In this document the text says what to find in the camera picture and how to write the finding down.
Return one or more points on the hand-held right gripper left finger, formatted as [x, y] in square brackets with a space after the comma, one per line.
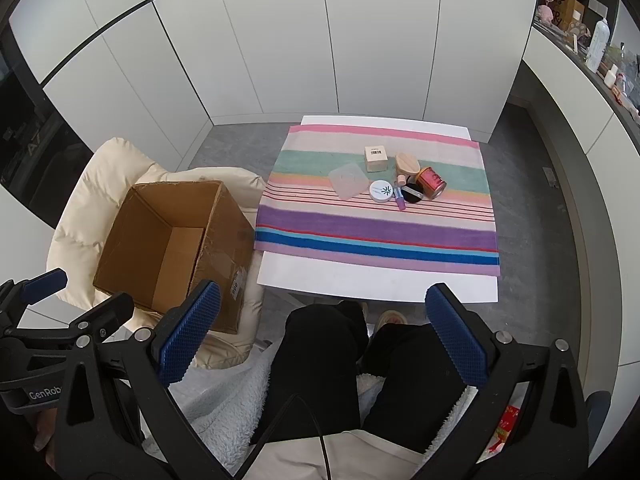
[190, 332]

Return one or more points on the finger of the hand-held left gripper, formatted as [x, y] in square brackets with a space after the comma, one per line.
[117, 307]
[45, 282]

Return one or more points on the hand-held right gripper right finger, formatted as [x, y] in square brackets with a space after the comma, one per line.
[457, 335]

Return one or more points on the brown cardboard box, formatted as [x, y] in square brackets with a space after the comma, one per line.
[150, 240]

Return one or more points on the black powder puff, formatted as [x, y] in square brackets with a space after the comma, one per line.
[413, 195]

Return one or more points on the white round compact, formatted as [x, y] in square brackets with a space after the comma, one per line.
[381, 191]

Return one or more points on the clear hexagonal plastic case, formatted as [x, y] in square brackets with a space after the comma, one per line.
[348, 182]

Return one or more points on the person's left hand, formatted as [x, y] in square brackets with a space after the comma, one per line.
[46, 440]

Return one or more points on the beige slipper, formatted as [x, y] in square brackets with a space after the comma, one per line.
[365, 311]
[392, 320]

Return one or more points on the person's right leg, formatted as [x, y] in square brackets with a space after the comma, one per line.
[410, 385]

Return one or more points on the person's leg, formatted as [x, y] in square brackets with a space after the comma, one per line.
[410, 385]
[315, 360]

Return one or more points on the fluffy white robe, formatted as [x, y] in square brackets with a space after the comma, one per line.
[225, 400]

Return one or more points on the red packet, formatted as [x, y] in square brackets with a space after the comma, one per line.
[507, 430]

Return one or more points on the white table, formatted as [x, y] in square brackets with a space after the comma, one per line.
[350, 282]

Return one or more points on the cream padded chair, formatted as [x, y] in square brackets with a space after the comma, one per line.
[100, 170]

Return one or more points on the person's left leg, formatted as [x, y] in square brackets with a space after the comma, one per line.
[315, 360]

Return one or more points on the purple lip gloss tube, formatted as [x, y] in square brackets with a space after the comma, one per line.
[400, 202]

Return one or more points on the striped towel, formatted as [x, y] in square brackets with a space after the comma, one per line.
[350, 225]

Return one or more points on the red tin can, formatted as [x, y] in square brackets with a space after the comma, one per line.
[430, 182]

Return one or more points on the dark glass cabinet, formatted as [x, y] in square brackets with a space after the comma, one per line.
[35, 125]

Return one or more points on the beige top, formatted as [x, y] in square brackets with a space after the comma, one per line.
[350, 455]

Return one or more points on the beige oval makeup sponge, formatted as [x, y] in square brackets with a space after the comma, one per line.
[406, 164]

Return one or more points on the metal floor socket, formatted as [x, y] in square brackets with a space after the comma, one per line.
[551, 177]

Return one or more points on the small beige box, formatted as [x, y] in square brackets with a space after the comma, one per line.
[376, 160]

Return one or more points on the small white jar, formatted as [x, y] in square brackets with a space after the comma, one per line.
[610, 80]

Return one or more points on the white spray bottle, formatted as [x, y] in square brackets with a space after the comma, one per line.
[597, 45]

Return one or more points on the pink plush toy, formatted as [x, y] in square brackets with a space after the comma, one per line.
[544, 14]

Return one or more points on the brown printed box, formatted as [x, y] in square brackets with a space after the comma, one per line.
[570, 10]

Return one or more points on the dark wall shelf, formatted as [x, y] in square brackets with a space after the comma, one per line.
[590, 67]

